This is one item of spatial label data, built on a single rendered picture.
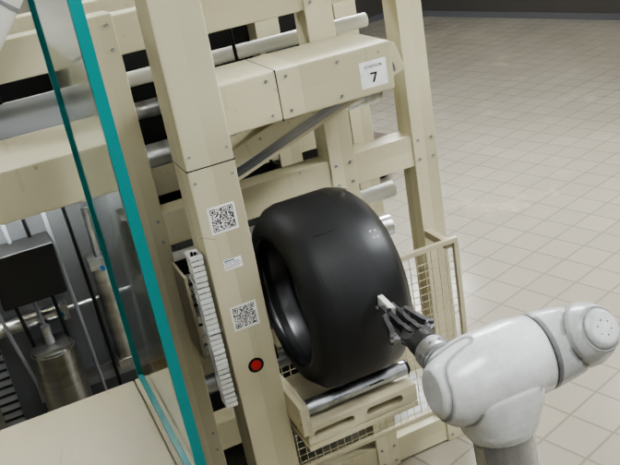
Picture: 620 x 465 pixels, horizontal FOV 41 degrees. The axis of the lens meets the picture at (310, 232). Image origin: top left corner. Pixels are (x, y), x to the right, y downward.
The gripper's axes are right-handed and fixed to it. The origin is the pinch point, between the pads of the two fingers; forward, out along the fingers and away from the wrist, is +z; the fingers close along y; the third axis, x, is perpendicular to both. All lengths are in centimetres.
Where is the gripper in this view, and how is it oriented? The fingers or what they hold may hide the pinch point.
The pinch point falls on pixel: (386, 305)
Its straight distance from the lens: 218.8
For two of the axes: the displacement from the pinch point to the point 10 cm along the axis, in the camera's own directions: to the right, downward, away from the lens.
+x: 1.1, 8.5, 5.2
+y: -9.0, 3.0, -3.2
